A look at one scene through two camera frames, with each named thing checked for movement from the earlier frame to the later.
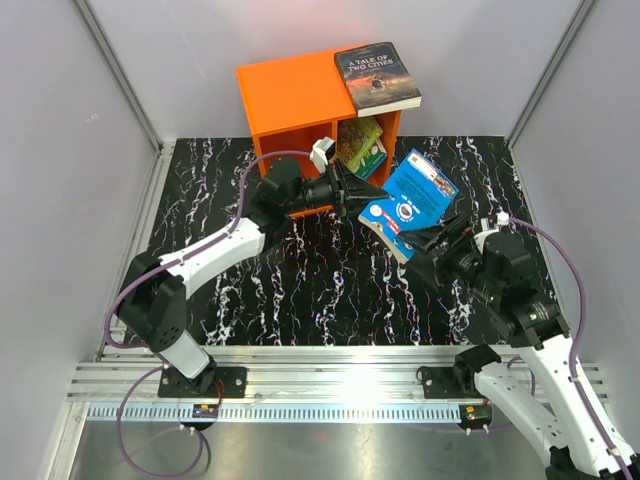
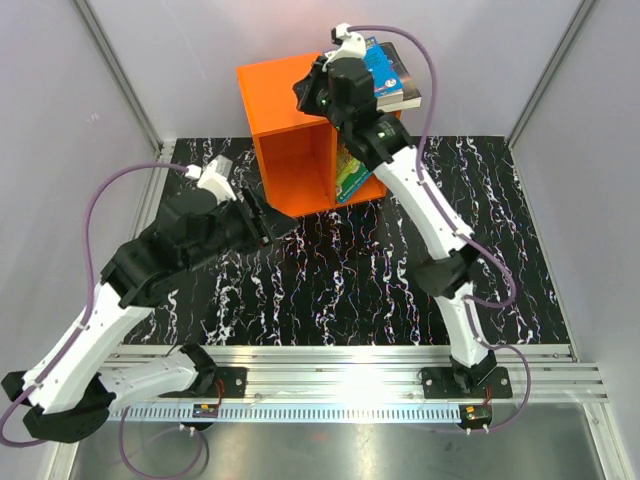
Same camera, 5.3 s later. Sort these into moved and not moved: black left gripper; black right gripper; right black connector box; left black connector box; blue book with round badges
Moved: blue book with round badges; black right gripper; black left gripper
Not moved: left black connector box; right black connector box
